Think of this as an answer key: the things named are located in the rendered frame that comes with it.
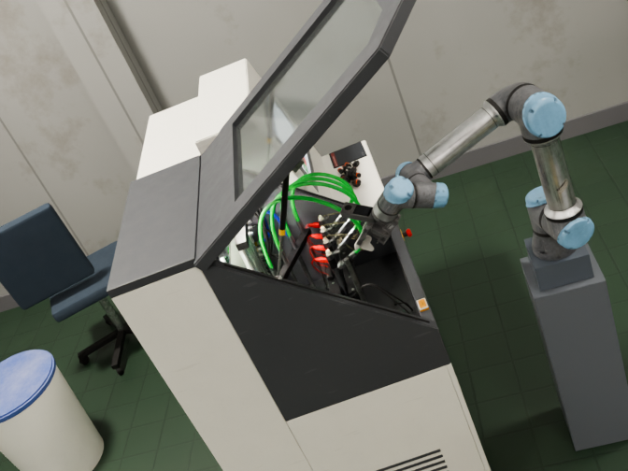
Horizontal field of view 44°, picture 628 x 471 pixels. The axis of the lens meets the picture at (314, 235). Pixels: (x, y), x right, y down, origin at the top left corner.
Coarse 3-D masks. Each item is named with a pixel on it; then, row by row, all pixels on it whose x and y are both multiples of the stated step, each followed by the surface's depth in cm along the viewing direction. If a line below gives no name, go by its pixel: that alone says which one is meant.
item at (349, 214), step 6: (348, 204) 238; (354, 204) 238; (342, 210) 237; (348, 210) 237; (354, 210) 236; (360, 210) 236; (366, 210) 235; (342, 216) 238; (348, 216) 237; (354, 216) 236; (360, 216) 235; (366, 216) 234; (372, 216) 233; (372, 222) 235
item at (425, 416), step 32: (416, 384) 256; (448, 384) 257; (320, 416) 259; (352, 416) 260; (384, 416) 262; (416, 416) 263; (448, 416) 265; (320, 448) 266; (352, 448) 268; (384, 448) 269; (416, 448) 271; (448, 448) 273; (480, 448) 274
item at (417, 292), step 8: (392, 232) 297; (400, 232) 295; (392, 240) 293; (400, 240) 291; (400, 248) 287; (400, 256) 283; (408, 256) 281; (408, 264) 277; (408, 272) 273; (416, 272) 272; (408, 280) 269; (416, 280) 268; (416, 288) 265; (416, 296) 261; (424, 296) 259; (416, 304) 258; (424, 312) 253; (432, 320) 249
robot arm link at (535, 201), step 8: (536, 192) 254; (528, 200) 252; (536, 200) 249; (544, 200) 248; (528, 208) 254; (536, 208) 250; (536, 216) 251; (536, 224) 255; (536, 232) 257; (544, 232) 255
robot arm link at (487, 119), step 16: (496, 96) 230; (480, 112) 232; (496, 112) 229; (464, 128) 232; (480, 128) 231; (448, 144) 232; (464, 144) 232; (416, 160) 235; (432, 160) 233; (448, 160) 233; (400, 176) 236; (432, 176) 235
